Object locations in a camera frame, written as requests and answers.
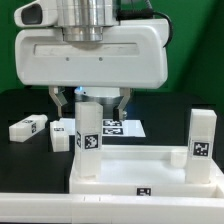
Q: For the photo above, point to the white front fence bar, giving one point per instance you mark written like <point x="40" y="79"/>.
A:
<point x="101" y="209"/>

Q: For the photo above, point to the white sheet with markers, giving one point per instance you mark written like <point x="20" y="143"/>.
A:
<point x="127" y="128"/>

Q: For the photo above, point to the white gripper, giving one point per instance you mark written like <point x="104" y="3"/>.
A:
<point x="131" y="55"/>

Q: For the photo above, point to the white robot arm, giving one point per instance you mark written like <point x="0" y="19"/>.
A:
<point x="85" y="20"/>

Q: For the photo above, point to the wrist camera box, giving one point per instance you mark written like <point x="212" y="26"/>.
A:
<point x="39" y="13"/>

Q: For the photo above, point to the white desk top tray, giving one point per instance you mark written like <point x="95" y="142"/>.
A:
<point x="132" y="170"/>

